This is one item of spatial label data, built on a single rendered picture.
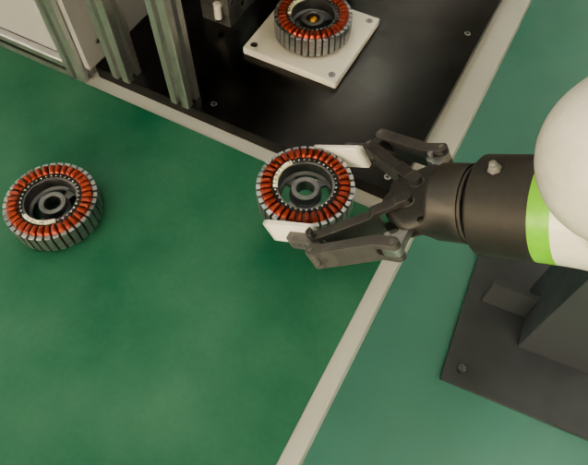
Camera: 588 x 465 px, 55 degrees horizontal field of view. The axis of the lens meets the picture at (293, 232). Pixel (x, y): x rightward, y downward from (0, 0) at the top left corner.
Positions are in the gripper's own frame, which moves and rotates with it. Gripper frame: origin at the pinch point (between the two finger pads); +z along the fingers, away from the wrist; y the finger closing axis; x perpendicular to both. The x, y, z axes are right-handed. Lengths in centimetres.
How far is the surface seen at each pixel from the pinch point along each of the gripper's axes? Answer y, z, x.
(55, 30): 6.0, 35.0, 22.4
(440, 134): 21.5, -4.7, -10.9
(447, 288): 40, 23, -82
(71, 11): 7.4, 30.8, 23.7
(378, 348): 17, 30, -77
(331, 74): 21.3, 8.1, 0.7
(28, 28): 6.9, 42.8, 23.5
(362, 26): 32.3, 8.5, 0.8
